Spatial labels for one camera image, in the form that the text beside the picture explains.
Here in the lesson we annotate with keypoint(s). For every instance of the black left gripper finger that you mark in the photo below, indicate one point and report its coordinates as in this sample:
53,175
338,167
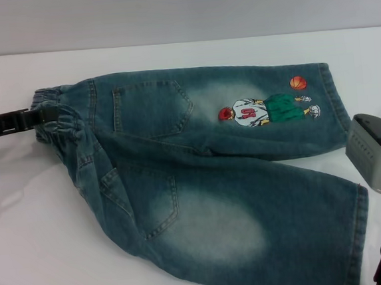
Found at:
8,125

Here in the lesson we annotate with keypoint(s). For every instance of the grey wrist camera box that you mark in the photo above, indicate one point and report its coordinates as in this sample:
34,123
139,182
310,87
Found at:
375,159

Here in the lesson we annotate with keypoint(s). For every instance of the blue denim shorts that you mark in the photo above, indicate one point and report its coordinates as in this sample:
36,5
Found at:
212,167

